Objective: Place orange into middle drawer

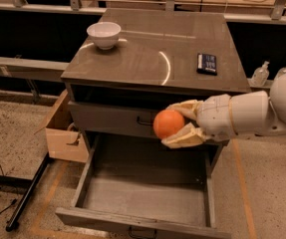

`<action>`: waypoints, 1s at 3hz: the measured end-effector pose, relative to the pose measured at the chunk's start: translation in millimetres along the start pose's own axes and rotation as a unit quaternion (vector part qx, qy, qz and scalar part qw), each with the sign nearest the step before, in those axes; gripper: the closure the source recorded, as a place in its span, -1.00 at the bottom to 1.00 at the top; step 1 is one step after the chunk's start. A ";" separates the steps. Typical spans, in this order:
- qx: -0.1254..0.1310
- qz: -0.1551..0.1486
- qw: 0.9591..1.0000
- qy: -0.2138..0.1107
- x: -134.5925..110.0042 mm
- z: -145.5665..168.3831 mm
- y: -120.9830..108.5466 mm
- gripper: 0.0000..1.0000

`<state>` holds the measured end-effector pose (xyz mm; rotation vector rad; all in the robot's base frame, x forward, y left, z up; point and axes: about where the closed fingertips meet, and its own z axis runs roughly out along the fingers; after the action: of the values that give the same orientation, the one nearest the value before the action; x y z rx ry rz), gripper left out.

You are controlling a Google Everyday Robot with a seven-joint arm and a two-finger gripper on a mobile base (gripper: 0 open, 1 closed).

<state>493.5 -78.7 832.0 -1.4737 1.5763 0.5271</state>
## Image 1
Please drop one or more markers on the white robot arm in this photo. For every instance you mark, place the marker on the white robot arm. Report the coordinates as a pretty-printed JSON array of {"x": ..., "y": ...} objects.
[{"x": 262, "y": 113}]

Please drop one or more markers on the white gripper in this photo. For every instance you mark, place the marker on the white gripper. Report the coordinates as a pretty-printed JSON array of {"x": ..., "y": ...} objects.
[{"x": 213, "y": 117}]

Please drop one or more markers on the clear sanitizer bottle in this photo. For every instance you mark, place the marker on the clear sanitizer bottle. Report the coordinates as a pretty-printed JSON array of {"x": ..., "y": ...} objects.
[
  {"x": 280, "y": 73},
  {"x": 260, "y": 75}
]

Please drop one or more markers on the grey drawer cabinet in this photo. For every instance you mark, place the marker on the grey drawer cabinet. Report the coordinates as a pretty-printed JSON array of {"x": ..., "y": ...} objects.
[{"x": 154, "y": 62}]

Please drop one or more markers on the orange fruit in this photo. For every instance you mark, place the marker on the orange fruit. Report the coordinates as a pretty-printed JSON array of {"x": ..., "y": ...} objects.
[{"x": 167, "y": 123}]

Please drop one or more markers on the black metal floor bar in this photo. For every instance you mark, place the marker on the black metal floor bar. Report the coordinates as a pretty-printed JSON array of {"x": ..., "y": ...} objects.
[{"x": 13, "y": 222}]

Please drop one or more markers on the closed upper grey drawer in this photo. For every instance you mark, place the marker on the closed upper grey drawer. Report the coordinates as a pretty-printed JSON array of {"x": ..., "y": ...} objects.
[{"x": 116, "y": 119}]

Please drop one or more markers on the clear sanitizer bottle right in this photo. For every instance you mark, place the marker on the clear sanitizer bottle right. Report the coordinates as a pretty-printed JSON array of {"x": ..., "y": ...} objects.
[{"x": 280, "y": 73}]

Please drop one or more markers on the clear sanitizer bottle left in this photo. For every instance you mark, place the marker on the clear sanitizer bottle left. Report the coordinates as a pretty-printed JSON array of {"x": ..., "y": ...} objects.
[{"x": 260, "y": 75}]

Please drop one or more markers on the cardboard box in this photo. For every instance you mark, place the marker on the cardboard box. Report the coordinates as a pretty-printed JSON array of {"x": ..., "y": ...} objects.
[{"x": 64, "y": 141}]

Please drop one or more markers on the white ceramic bowl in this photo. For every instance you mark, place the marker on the white ceramic bowl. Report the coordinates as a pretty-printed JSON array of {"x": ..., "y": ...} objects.
[{"x": 104, "y": 34}]

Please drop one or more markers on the open bottom grey drawer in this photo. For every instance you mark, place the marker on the open bottom grey drawer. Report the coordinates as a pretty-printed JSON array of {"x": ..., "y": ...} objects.
[{"x": 137, "y": 187}]

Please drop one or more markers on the dark blue snack packet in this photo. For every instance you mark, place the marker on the dark blue snack packet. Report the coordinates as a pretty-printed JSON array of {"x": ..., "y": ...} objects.
[{"x": 206, "y": 64}]

